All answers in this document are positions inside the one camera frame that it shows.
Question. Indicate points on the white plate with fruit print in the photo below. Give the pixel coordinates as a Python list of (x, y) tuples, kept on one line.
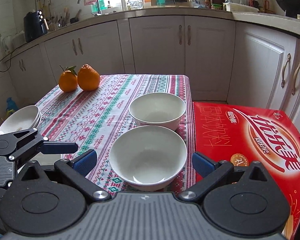
[(24, 118)]

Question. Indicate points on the orange without leaf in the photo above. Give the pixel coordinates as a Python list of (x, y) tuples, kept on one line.
[(88, 79)]

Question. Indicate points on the white kitchen cabinets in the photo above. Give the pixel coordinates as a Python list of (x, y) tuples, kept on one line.
[(229, 61)]

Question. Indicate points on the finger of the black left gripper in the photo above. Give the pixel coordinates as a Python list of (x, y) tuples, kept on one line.
[(57, 147)]

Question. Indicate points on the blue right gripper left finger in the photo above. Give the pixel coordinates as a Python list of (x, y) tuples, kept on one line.
[(85, 163)]

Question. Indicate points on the patterned tablecloth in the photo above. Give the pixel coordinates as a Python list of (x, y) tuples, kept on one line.
[(94, 120)]

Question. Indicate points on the orange with leaf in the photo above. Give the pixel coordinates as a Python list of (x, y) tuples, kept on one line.
[(68, 79)]

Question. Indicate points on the white pink floral bowl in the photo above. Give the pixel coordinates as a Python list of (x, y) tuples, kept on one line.
[(159, 109)]

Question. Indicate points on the red cardboard box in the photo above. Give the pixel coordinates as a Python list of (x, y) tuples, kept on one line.
[(242, 135)]

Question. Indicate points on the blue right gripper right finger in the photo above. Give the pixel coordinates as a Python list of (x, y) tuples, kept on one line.
[(203, 165)]

